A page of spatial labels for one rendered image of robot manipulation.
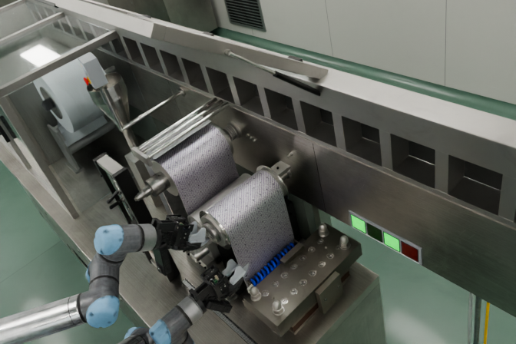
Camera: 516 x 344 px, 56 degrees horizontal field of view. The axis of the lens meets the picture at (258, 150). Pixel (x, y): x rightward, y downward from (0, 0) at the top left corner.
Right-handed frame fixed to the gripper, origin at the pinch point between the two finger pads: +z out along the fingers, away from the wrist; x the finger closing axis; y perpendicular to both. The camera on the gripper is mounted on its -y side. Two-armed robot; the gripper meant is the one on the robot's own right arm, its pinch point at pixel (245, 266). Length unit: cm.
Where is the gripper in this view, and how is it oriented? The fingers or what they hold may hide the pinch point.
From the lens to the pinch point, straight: 161.3
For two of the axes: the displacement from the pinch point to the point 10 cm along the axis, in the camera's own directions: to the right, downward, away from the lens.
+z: 7.2, -5.4, 4.4
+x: -6.6, -3.3, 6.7
